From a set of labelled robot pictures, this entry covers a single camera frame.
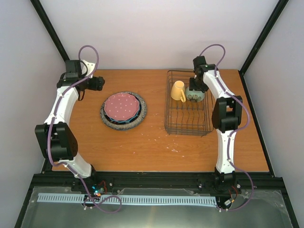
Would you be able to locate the mint green ceramic bowl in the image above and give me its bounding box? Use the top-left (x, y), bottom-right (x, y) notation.
top-left (185, 86), bottom-right (205, 102)

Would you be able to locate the yellow ceramic mug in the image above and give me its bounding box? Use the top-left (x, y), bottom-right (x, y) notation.
top-left (171, 81), bottom-right (186, 103)

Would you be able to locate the pink polka dot plate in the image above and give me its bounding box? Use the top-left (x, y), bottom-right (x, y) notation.
top-left (104, 92), bottom-right (140, 122)

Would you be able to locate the teal blue plate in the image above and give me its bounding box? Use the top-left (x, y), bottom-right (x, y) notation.
top-left (104, 100), bottom-right (141, 124)

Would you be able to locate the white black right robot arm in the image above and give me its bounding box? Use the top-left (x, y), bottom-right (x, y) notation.
top-left (189, 56), bottom-right (242, 191)

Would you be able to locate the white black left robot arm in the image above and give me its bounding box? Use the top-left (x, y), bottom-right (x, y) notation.
top-left (35, 60), bottom-right (105, 191)

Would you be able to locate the speckled large stoneware plate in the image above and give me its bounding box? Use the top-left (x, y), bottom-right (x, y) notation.
top-left (100, 91), bottom-right (147, 131)

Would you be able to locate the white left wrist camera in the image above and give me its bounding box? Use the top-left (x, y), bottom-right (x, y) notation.
top-left (81, 60), bottom-right (95, 78)

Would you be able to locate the dark wire dish rack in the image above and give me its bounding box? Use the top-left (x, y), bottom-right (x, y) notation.
top-left (164, 70), bottom-right (214, 136)

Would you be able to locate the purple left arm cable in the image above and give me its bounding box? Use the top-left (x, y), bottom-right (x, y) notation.
top-left (46, 45), bottom-right (123, 213)

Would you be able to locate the black frame post left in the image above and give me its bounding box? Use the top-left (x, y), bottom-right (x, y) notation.
top-left (30, 0), bottom-right (70, 61)

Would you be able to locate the black frame post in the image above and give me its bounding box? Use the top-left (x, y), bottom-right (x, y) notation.
top-left (239, 0), bottom-right (290, 74)
top-left (30, 0), bottom-right (70, 61)

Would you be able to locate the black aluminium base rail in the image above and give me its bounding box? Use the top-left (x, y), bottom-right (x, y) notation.
top-left (30, 171), bottom-right (285, 198)

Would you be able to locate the left electronics board with wires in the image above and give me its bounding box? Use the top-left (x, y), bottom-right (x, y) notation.
top-left (92, 180), bottom-right (107, 197)

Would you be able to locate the black frame post right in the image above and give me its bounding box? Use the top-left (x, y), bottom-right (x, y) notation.
top-left (239, 0), bottom-right (290, 74)

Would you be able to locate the right connector with wires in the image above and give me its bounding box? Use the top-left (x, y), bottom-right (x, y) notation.
top-left (224, 184), bottom-right (241, 209)

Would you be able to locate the light blue slotted cable duct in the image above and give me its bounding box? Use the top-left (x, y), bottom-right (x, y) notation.
top-left (37, 193), bottom-right (217, 207)

